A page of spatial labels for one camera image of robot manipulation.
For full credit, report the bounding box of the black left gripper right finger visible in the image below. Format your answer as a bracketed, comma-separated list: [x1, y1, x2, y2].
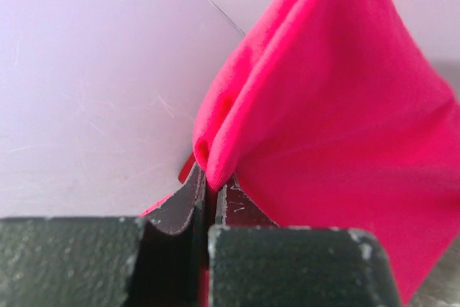
[208, 178, 401, 306]

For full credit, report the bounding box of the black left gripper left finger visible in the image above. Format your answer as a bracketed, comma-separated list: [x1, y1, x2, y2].
[1, 167, 206, 306]

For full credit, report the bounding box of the pink t shirt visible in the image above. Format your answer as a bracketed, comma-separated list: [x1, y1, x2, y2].
[138, 0, 460, 306]

